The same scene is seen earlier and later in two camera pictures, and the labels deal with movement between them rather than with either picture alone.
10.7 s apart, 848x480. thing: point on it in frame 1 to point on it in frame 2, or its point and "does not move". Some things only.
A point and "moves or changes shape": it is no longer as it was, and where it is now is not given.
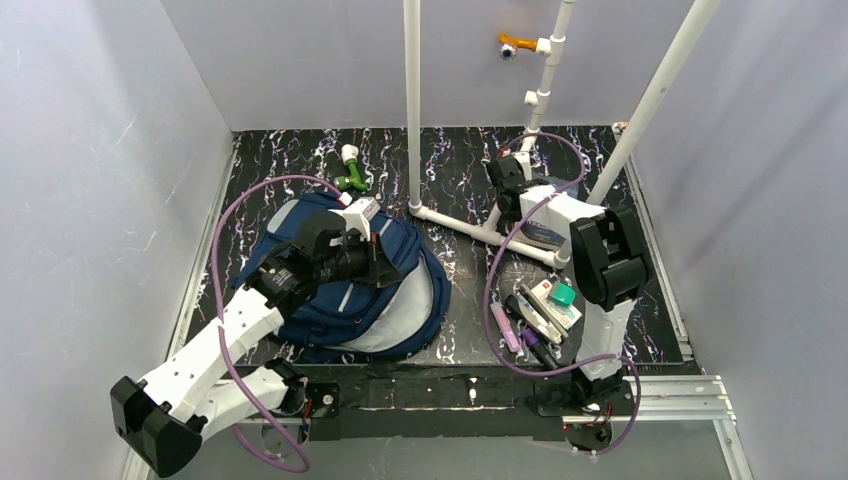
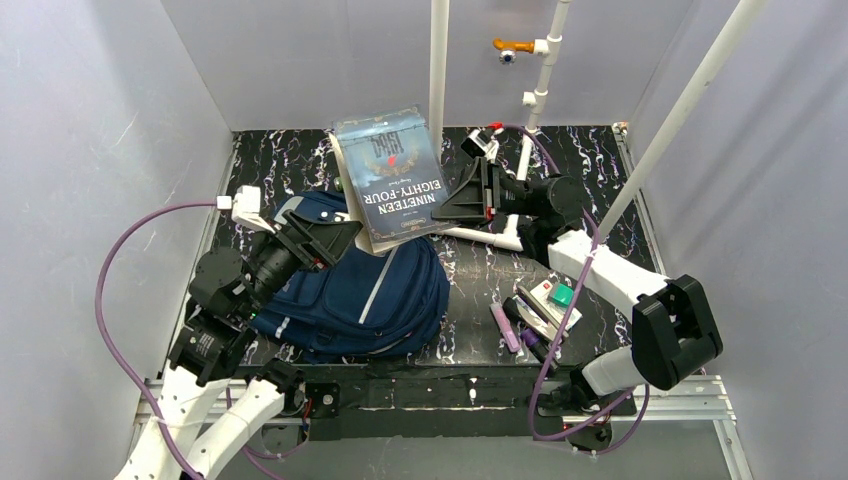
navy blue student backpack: x=349 y=319 does not move
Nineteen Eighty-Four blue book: x=549 y=227 moves or changes shape
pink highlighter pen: x=509 y=334 does not move
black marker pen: x=537 y=341 does not move
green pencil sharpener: x=563 y=294 does not move
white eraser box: x=543 y=289 does not move
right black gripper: x=505 y=177 to x=486 y=195
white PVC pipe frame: x=482 y=226 to x=548 y=48
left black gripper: x=381 y=259 to x=299 y=240
